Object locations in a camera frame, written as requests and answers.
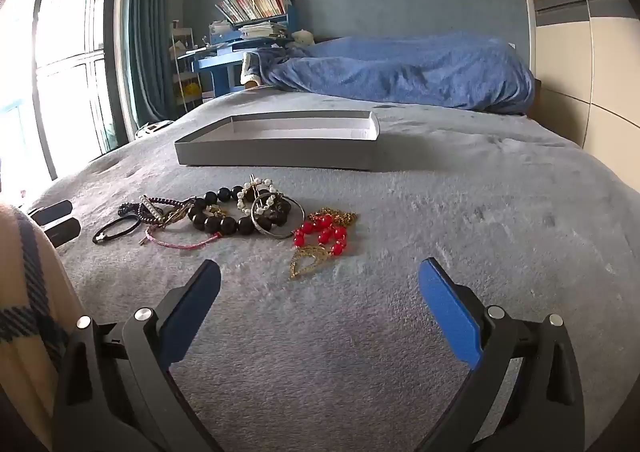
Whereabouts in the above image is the black hair tie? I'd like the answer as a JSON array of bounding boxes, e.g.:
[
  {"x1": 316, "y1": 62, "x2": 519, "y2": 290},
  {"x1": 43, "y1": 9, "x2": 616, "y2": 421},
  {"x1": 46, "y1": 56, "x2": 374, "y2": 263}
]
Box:
[{"x1": 92, "y1": 214, "x2": 141, "y2": 246}]

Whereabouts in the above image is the blue desk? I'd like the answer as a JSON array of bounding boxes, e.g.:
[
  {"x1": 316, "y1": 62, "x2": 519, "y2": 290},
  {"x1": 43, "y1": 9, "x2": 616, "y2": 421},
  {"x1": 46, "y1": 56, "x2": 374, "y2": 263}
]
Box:
[{"x1": 189, "y1": 29, "x2": 292, "y2": 98}]

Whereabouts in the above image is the beige wardrobe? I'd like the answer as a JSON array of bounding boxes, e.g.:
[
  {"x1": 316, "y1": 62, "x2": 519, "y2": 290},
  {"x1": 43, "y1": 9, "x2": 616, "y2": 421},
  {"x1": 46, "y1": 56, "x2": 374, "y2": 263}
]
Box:
[{"x1": 510, "y1": 0, "x2": 640, "y2": 195}]

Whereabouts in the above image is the window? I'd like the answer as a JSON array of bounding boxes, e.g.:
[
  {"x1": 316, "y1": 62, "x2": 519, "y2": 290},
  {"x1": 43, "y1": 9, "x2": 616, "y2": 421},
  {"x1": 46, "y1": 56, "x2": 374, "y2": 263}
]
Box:
[{"x1": 0, "y1": 0, "x2": 127, "y2": 193}]

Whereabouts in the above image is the silver bangle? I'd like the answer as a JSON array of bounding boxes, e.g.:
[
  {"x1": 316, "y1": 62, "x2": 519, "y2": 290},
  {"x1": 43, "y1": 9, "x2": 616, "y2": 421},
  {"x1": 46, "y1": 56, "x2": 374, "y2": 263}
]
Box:
[{"x1": 251, "y1": 191, "x2": 306, "y2": 239}]

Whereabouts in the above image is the stack of papers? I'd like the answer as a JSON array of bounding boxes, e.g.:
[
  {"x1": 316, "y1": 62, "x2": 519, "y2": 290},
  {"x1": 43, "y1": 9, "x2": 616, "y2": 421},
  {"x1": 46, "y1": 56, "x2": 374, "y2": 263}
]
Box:
[{"x1": 209, "y1": 19, "x2": 289, "y2": 41}]

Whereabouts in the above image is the person's left forearm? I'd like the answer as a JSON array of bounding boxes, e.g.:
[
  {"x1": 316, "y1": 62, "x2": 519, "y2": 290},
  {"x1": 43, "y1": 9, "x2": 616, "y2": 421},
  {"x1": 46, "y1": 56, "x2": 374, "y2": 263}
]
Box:
[{"x1": 0, "y1": 201, "x2": 77, "y2": 452}]

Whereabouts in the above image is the blue fleece-lined garment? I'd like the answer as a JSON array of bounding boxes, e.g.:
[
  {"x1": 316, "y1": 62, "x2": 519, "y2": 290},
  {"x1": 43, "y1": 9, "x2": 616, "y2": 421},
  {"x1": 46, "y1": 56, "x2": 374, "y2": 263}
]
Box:
[{"x1": 239, "y1": 50, "x2": 264, "y2": 88}]

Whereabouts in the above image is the white pearl bracelet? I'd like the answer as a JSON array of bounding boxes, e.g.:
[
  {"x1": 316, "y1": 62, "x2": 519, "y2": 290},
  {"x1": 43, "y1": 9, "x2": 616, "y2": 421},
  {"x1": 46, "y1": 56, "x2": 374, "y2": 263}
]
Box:
[{"x1": 235, "y1": 177, "x2": 279, "y2": 219}]

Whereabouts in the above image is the gold chain bracelet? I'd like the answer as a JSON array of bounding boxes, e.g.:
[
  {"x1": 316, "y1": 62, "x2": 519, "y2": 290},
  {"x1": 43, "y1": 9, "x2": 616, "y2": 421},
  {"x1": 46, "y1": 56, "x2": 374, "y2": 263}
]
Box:
[{"x1": 164, "y1": 201, "x2": 202, "y2": 229}]

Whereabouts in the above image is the blue fleece blanket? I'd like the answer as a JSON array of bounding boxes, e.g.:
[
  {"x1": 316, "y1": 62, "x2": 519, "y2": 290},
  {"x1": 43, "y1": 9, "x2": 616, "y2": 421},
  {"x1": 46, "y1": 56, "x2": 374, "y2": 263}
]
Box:
[{"x1": 259, "y1": 31, "x2": 535, "y2": 114}]

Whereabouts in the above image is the white floor appliance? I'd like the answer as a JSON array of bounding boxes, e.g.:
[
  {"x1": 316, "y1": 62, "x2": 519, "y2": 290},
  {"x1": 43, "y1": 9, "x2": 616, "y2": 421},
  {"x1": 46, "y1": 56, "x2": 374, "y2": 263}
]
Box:
[{"x1": 135, "y1": 119, "x2": 174, "y2": 138}]

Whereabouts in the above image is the teal curtain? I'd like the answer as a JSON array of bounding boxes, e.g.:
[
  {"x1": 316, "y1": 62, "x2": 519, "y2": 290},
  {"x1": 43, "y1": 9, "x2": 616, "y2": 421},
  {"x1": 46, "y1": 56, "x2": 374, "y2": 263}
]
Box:
[{"x1": 127, "y1": 0, "x2": 175, "y2": 121}]

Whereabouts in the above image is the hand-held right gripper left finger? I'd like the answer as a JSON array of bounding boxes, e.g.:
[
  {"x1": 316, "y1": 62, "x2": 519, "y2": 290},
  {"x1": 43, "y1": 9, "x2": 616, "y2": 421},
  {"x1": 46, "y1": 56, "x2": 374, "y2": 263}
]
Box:
[{"x1": 52, "y1": 259, "x2": 223, "y2": 452}]

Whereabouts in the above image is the grey cardboard box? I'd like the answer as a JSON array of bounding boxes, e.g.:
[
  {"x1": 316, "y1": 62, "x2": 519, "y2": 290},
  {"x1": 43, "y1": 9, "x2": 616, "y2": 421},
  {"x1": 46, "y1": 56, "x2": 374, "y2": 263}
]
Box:
[{"x1": 174, "y1": 109, "x2": 381, "y2": 171}]

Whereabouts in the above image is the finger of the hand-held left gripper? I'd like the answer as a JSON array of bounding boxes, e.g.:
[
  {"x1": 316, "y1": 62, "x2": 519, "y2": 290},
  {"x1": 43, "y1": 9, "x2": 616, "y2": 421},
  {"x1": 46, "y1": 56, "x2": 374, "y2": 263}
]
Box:
[
  {"x1": 29, "y1": 199, "x2": 75, "y2": 224},
  {"x1": 42, "y1": 217, "x2": 82, "y2": 248}
]

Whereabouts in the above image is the pink cord bracelet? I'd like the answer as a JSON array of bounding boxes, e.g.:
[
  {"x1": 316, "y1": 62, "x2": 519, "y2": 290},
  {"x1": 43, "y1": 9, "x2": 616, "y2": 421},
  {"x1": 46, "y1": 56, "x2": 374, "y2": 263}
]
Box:
[{"x1": 138, "y1": 224, "x2": 224, "y2": 249}]

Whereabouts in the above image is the white pearl hair clip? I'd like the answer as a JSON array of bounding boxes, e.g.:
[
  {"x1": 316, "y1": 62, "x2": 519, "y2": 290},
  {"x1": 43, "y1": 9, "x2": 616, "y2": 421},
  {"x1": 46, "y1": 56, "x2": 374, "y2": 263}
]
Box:
[{"x1": 138, "y1": 197, "x2": 164, "y2": 226}]

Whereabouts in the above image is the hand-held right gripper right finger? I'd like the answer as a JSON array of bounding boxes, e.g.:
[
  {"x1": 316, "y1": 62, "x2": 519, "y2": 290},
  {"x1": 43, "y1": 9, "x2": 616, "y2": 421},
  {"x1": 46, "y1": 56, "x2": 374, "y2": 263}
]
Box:
[{"x1": 417, "y1": 257, "x2": 586, "y2": 452}]

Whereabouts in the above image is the white wire rack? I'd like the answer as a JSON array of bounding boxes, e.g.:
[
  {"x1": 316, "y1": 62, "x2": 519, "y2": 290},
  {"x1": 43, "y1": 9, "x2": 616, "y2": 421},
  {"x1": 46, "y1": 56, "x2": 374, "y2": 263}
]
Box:
[{"x1": 169, "y1": 21, "x2": 204, "y2": 109}]

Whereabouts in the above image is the red bead gold necklace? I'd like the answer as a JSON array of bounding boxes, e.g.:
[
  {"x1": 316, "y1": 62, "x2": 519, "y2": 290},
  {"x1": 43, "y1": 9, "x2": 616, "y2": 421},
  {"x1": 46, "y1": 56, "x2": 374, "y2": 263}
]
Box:
[{"x1": 288, "y1": 207, "x2": 359, "y2": 281}]

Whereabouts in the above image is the row of books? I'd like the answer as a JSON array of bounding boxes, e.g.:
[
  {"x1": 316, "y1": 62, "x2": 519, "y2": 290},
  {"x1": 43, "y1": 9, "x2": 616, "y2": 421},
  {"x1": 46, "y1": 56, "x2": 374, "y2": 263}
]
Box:
[{"x1": 215, "y1": 0, "x2": 294, "y2": 24}]

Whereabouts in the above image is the black bead bracelet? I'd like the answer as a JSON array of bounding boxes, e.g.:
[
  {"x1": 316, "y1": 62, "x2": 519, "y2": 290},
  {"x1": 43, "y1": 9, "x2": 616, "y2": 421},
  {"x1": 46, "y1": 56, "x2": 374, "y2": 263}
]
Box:
[{"x1": 188, "y1": 186, "x2": 294, "y2": 237}]

